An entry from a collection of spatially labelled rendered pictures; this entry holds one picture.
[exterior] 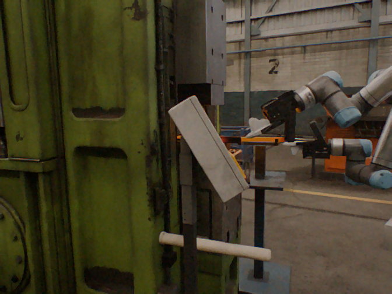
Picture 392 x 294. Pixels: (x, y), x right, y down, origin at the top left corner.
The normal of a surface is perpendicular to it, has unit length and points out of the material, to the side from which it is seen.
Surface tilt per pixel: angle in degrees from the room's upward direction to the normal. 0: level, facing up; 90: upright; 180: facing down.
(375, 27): 90
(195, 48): 90
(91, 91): 89
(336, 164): 86
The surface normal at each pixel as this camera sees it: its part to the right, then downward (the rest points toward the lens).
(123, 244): -0.37, 0.15
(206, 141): 0.05, 0.15
